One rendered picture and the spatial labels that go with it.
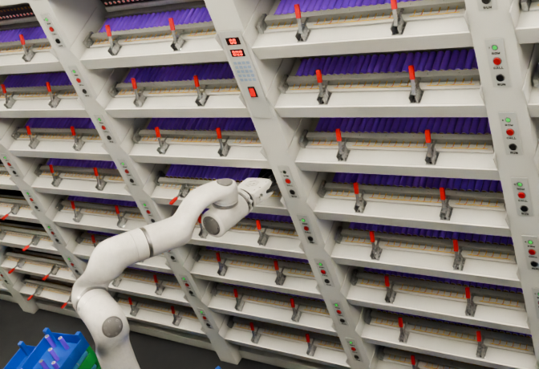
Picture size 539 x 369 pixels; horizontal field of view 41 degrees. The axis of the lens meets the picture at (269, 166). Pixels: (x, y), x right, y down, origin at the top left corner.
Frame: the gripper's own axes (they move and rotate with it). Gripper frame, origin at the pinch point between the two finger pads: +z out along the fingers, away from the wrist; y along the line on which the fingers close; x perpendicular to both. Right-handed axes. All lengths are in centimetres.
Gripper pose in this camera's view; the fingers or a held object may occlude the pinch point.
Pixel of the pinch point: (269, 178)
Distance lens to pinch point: 231.0
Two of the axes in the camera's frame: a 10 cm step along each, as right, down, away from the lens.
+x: 2.1, 9.1, 3.6
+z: 5.4, -4.2, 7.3
